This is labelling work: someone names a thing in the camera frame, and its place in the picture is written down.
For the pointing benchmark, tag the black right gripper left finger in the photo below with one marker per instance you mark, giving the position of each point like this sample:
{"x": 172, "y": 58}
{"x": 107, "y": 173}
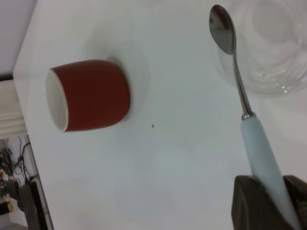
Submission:
{"x": 249, "y": 206}

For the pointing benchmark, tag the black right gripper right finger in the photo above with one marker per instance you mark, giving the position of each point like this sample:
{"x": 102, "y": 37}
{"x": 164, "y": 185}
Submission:
{"x": 301, "y": 201}

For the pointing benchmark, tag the red ceramic mug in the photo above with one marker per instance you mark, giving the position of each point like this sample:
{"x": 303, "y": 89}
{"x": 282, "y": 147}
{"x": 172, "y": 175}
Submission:
{"x": 96, "y": 95}

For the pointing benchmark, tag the clear glass saucer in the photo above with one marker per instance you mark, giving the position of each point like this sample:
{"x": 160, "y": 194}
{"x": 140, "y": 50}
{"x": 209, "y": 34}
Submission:
{"x": 275, "y": 72}

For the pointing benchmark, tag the white ribbed moulding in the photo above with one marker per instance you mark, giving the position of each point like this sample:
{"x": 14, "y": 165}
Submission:
{"x": 9, "y": 107}

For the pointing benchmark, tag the black table frame bar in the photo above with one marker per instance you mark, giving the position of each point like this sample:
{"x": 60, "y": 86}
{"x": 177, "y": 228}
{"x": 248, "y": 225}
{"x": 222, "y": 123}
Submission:
{"x": 33, "y": 203}

